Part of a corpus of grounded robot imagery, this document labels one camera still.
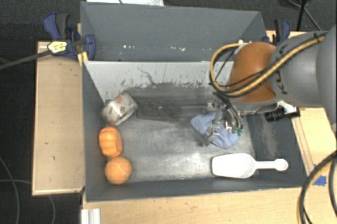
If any black cylinder on white bracket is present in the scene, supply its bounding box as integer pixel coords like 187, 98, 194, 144
264, 101, 301, 122

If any orange toy pumpkin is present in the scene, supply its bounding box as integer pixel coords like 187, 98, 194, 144
98, 126, 123, 158

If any pale wood board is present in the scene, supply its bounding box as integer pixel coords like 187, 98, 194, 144
31, 40, 86, 196

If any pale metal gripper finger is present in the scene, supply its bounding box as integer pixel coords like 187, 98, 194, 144
203, 126, 221, 147
212, 110, 224, 131

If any orange ball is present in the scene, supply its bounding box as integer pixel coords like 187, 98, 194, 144
104, 156, 133, 185

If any silver patterned cup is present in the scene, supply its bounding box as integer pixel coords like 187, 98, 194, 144
100, 92, 139, 127

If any white plastic scoop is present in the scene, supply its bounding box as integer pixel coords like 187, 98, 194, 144
211, 153, 289, 179

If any grey metal bin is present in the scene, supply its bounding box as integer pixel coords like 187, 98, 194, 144
80, 1, 309, 202

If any light blue cloth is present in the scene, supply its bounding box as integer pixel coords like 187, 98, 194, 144
190, 111, 241, 150

